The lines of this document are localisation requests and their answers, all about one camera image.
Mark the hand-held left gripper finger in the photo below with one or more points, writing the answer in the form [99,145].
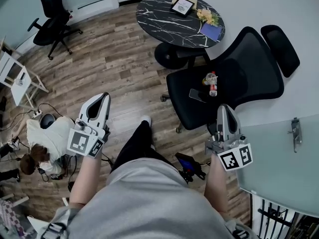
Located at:
[107,108]
[84,109]

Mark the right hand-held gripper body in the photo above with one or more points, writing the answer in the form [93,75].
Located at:
[233,155]

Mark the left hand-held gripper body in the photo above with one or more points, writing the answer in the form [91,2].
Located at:
[82,139]

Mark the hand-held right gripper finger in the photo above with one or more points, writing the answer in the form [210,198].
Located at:
[236,126]
[220,119]

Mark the black picture frame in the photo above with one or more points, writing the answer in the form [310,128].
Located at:
[183,7]

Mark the person's right forearm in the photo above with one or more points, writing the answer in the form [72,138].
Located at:
[215,185]

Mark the person's left forearm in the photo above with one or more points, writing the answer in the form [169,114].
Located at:
[84,180]

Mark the clear bottle with red label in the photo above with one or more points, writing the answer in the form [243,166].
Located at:
[213,87]

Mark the black smartphone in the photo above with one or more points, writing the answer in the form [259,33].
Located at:
[197,95]

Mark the black round stool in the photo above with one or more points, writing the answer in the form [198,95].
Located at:
[47,119]

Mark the person's white shoe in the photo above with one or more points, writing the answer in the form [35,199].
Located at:
[146,120]

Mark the clear plastic drink cup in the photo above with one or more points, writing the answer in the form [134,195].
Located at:
[207,80]

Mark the frosted glass door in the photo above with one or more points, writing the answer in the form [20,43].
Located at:
[274,178]

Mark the white power strip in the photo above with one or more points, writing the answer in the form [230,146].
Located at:
[37,113]

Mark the black device with blue screen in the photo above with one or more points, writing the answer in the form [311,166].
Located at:
[185,163]

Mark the person's black trouser leg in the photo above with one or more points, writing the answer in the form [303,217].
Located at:
[135,148]

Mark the white folding stand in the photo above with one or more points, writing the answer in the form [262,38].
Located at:
[18,91]

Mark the black mesh office chair with headrest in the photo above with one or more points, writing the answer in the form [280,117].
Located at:
[251,58]

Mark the grey handheld device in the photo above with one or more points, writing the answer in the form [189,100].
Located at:
[13,143]

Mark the small grey device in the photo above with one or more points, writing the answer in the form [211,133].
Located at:
[20,78]

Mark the black metal rack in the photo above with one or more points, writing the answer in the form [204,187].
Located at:
[271,215]

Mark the blue notebook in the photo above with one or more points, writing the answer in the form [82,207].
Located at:
[210,32]

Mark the person's grey shirt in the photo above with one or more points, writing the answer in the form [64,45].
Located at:
[149,203]

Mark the black office chair with armrests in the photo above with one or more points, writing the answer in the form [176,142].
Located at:
[51,16]

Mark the yellow flower bunch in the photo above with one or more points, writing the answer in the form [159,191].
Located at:
[207,16]

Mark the round black marble table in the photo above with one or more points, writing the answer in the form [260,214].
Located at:
[162,19]

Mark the checked pink cloth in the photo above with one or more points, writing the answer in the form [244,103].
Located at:
[8,219]

